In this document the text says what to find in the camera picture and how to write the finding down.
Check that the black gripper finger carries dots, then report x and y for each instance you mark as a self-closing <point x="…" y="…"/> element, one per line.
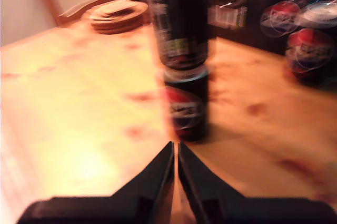
<point x="210" y="197"/>
<point x="147" y="197"/>

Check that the black Pepsi Max can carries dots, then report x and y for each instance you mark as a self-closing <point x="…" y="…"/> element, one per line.
<point x="189" y="89"/>
<point x="179" y="10"/>
<point x="308" y="50"/>

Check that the black Pepsi Max multipack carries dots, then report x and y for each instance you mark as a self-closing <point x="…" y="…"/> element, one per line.
<point x="252" y="37"/>

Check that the round shallow plate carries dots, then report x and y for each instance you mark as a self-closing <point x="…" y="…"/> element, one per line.
<point x="118" y="18"/>

